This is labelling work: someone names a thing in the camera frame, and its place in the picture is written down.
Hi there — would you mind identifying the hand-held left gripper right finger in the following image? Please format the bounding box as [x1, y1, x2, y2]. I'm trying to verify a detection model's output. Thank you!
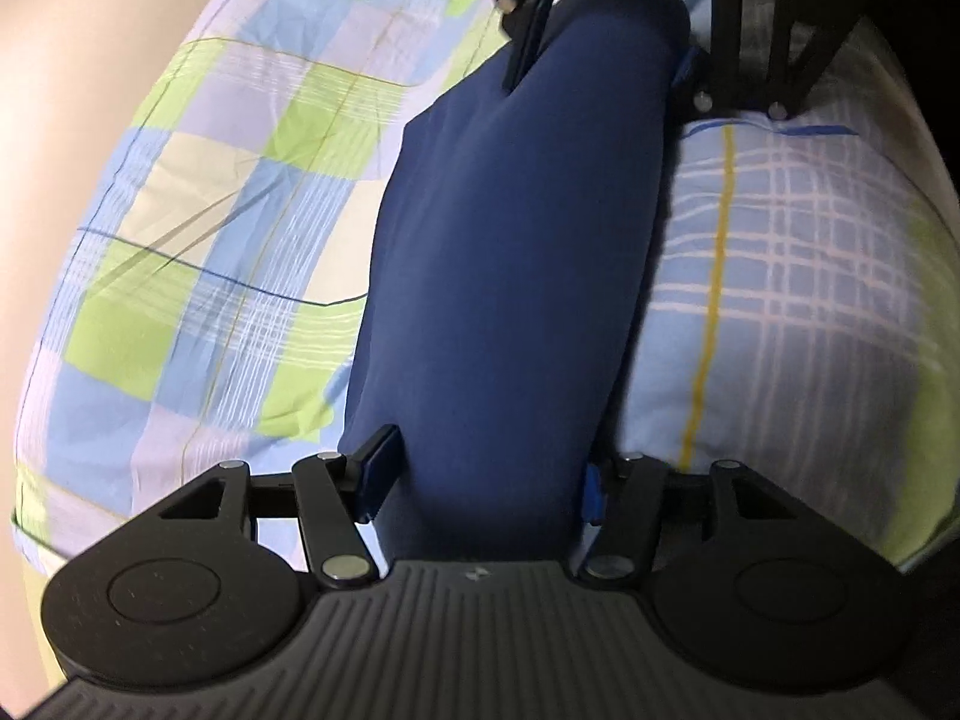
[580, 451, 805, 590]

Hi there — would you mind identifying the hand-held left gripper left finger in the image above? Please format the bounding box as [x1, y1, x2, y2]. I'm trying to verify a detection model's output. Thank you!
[156, 423, 404, 592]

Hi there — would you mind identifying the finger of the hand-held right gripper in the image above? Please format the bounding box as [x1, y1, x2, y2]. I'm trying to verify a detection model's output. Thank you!
[671, 0, 867, 121]
[444, 0, 575, 95]

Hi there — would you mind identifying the navy blue garment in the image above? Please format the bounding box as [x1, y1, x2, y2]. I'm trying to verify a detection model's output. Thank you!
[337, 0, 692, 565]

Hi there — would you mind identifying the checkered blue green blanket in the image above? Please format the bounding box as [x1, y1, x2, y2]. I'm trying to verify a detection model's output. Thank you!
[11, 0, 960, 578]

